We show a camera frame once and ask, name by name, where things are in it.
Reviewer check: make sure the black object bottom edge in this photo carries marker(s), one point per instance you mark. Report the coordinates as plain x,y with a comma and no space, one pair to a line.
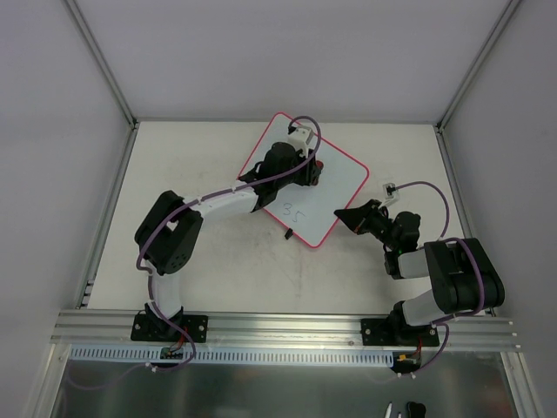
415,410

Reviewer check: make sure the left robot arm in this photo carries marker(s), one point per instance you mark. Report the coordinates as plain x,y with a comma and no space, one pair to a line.
168,234

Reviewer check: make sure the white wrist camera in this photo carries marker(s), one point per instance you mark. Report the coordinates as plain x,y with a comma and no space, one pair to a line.
391,194
300,137

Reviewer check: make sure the aluminium frame post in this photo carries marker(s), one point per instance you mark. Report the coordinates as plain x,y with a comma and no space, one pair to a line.
486,48
85,32

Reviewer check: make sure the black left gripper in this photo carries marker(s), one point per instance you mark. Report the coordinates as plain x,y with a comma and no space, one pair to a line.
312,170

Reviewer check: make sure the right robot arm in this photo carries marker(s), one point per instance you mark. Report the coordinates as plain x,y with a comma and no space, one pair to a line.
463,280

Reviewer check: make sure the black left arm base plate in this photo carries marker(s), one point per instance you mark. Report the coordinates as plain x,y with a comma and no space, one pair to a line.
148,327

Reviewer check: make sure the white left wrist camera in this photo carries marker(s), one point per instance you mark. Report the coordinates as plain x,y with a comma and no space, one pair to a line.
300,137

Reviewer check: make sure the aluminium mounting rail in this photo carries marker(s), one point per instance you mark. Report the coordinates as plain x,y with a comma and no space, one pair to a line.
281,330

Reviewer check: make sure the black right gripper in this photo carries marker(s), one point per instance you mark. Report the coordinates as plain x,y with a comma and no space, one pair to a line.
365,218

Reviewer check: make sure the right aluminium frame post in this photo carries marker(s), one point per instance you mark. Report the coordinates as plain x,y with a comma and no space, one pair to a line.
486,48

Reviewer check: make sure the left aluminium frame post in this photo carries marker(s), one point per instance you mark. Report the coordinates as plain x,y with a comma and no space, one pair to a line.
85,32

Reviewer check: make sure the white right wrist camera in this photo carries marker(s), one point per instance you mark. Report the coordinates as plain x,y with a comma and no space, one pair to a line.
391,194

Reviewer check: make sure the slotted white cable duct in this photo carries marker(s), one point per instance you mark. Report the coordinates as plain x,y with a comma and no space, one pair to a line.
234,356

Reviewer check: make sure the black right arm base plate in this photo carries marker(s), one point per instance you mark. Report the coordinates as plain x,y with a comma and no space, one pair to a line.
382,332

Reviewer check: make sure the pink framed whiteboard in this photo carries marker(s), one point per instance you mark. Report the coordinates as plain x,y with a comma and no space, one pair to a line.
309,210

